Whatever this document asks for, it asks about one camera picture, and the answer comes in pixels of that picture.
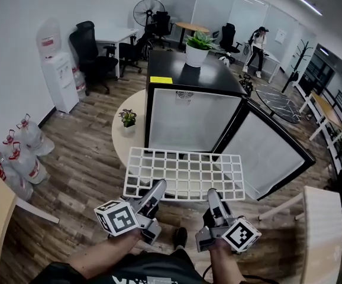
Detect clear water bottle on dispenser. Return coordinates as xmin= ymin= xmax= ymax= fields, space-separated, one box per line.
xmin=35 ymin=17 xmax=63 ymax=60

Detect small potted plant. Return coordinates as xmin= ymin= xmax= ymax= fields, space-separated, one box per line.
xmin=118 ymin=108 xmax=138 ymax=136

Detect black mesh office chair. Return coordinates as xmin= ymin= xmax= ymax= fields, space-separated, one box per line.
xmin=118 ymin=22 xmax=157 ymax=77
xmin=219 ymin=22 xmax=243 ymax=64
xmin=69 ymin=20 xmax=120 ymax=96
xmin=152 ymin=10 xmax=172 ymax=49

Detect white grid shelf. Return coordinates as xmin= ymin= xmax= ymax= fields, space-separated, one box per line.
xmin=122 ymin=146 xmax=246 ymax=202

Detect person's left forearm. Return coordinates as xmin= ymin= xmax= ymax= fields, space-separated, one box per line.
xmin=65 ymin=227 xmax=144 ymax=280

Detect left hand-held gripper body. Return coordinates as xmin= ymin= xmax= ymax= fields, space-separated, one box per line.
xmin=93 ymin=198 xmax=163 ymax=246

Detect wooden table white legs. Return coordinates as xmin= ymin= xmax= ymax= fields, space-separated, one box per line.
xmin=299 ymin=91 xmax=342 ymax=142

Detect empty water jug red cap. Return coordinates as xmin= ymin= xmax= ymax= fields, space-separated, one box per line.
xmin=16 ymin=113 xmax=56 ymax=157
xmin=2 ymin=128 xmax=22 ymax=153
xmin=0 ymin=144 xmax=34 ymax=201
xmin=8 ymin=141 xmax=48 ymax=185

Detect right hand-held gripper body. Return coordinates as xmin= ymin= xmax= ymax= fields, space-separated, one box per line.
xmin=195 ymin=212 xmax=262 ymax=254

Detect large plant in white pot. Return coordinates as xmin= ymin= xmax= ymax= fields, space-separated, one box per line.
xmin=183 ymin=30 xmax=220 ymax=69

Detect round wooden table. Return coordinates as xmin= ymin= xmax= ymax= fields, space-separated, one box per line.
xmin=175 ymin=22 xmax=211 ymax=52

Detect person's black shirt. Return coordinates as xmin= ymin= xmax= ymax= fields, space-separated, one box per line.
xmin=36 ymin=248 xmax=250 ymax=284

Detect white office desk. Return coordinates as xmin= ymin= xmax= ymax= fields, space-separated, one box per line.
xmin=95 ymin=27 xmax=140 ymax=81

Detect full water jug red label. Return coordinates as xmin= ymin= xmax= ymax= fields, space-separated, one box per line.
xmin=71 ymin=64 xmax=88 ymax=101

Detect white narrow desk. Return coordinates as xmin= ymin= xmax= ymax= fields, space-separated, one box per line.
xmin=262 ymin=51 xmax=282 ymax=84

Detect person's black shoe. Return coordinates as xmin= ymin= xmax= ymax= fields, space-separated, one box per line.
xmin=173 ymin=227 xmax=189 ymax=251

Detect white paper notice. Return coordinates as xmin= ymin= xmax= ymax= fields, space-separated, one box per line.
xmin=275 ymin=28 xmax=288 ymax=45

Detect black cable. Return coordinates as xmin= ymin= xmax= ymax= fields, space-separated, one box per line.
xmin=201 ymin=264 xmax=214 ymax=279

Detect yellow sticky note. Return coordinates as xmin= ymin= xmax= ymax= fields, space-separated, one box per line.
xmin=150 ymin=76 xmax=173 ymax=85

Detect black standing fan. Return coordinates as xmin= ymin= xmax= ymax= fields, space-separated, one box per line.
xmin=133 ymin=0 xmax=167 ymax=31

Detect round dark marble table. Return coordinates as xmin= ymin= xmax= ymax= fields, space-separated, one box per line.
xmin=254 ymin=86 xmax=302 ymax=124

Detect light wooden table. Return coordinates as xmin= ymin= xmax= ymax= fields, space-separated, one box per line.
xmin=257 ymin=185 xmax=342 ymax=284

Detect person's right forearm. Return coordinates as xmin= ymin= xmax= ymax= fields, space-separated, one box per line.
xmin=208 ymin=240 xmax=246 ymax=284

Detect black mini fridge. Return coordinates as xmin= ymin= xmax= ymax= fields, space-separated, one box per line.
xmin=144 ymin=49 xmax=317 ymax=202

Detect beige round table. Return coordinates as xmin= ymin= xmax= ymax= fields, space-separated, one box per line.
xmin=111 ymin=88 xmax=221 ymax=198

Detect white water dispenser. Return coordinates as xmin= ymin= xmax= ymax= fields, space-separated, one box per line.
xmin=40 ymin=51 xmax=80 ymax=114

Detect black coat rack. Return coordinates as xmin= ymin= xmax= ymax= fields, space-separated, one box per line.
xmin=281 ymin=40 xmax=314 ymax=93

